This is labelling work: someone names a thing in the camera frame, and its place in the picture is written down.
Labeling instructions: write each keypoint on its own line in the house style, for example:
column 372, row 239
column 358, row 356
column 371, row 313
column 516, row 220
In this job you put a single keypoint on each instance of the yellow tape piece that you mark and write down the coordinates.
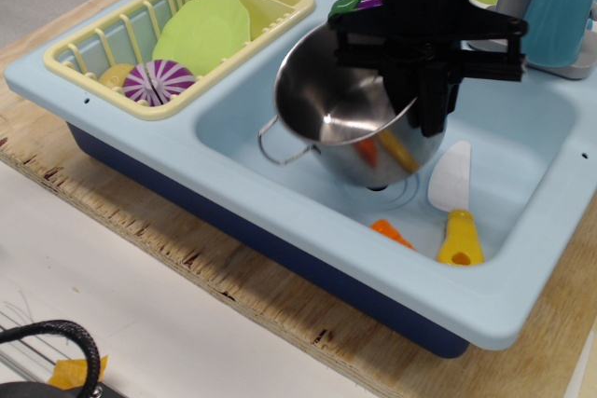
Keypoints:
column 69, row 374

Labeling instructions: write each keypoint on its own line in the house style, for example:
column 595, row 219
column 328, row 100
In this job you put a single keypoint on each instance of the purple toy eggplant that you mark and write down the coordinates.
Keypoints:
column 347, row 6

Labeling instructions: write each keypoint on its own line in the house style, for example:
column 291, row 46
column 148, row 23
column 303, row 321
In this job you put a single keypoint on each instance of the stainless steel pot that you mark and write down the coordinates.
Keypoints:
column 345, row 116

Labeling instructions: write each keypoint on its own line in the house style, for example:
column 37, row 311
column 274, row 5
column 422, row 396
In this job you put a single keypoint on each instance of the purple striped toy onion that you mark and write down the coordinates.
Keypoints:
column 157, row 81

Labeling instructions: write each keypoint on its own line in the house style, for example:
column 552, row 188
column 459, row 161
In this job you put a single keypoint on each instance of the white yellow toy knife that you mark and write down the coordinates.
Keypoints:
column 448, row 191

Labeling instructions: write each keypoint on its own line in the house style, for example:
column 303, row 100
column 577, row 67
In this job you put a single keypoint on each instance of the yellow toy potato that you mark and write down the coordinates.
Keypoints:
column 115, row 76

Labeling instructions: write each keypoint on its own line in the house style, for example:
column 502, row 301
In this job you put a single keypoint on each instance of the black device base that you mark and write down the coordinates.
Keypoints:
column 39, row 390

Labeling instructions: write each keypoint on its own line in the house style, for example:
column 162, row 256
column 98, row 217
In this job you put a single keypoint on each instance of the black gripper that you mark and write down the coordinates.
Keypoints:
column 399, row 36

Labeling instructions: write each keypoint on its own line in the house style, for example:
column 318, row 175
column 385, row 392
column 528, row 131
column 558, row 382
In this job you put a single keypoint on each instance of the plywood board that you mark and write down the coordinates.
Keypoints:
column 183, row 310

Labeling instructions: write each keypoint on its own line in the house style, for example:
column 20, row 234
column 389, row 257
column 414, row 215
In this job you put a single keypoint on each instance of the green toy plate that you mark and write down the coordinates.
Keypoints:
column 203, row 33

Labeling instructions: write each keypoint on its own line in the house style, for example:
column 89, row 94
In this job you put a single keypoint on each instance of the teal plastic cup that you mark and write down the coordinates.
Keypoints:
column 555, row 31

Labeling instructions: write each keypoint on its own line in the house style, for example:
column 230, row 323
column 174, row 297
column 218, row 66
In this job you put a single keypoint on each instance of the orange toy carrot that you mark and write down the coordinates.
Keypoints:
column 385, row 228

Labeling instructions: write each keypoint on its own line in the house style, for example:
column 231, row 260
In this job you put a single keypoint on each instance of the yellow dish rack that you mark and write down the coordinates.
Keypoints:
column 130, row 33

